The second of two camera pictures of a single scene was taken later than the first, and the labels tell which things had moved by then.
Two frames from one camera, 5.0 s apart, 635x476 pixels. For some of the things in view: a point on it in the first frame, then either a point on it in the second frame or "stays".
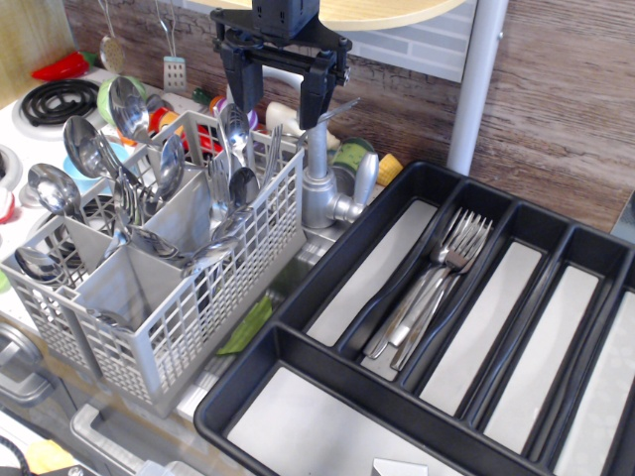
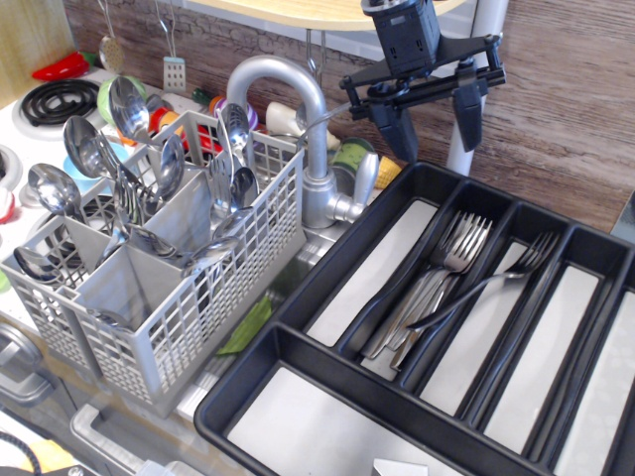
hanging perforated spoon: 111,50 stays
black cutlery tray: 438,321 stays
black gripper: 289,33 to 419,63
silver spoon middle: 172,168 stays
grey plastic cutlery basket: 131,272 stays
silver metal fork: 327,114 to 534,259
